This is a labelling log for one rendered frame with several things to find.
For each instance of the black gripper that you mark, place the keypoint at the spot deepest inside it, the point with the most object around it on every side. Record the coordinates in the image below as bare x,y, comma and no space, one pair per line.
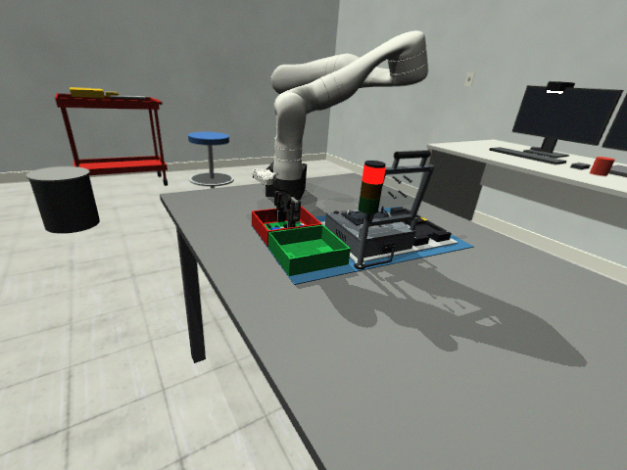
287,200

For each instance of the green circuit board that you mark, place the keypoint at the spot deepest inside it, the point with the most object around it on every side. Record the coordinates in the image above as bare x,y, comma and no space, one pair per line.
280,225

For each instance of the red bin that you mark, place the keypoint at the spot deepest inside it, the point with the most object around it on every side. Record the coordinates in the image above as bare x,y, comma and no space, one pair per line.
262,217

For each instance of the green bin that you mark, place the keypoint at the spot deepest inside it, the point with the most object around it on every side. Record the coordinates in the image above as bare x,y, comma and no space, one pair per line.
308,249

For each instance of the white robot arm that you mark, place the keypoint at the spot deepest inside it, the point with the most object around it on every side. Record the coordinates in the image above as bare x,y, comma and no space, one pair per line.
327,82

